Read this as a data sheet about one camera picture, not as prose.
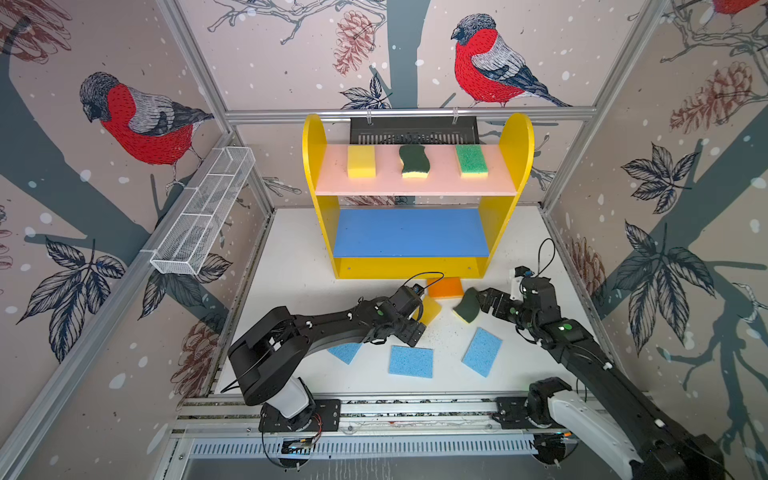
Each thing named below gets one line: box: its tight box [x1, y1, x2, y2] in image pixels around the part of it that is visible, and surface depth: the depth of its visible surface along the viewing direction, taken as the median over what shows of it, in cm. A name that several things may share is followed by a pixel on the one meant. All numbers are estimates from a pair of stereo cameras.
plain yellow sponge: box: [347, 145, 377, 179], surface depth 74 cm
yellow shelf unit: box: [302, 114, 535, 279], surface depth 80 cm
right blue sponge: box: [461, 327, 503, 378], surface depth 85 cm
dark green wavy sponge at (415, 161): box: [399, 144, 430, 178], surface depth 76 cm
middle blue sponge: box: [388, 345, 434, 378], surface depth 83 cm
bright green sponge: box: [455, 144, 489, 179], surface depth 74 cm
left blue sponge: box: [327, 342, 363, 365], surface depth 85 cm
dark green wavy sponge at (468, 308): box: [452, 287, 480, 324], surface depth 93 cm
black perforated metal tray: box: [350, 117, 480, 145], surface depth 95 cm
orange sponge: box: [427, 277, 464, 298], surface depth 97 cm
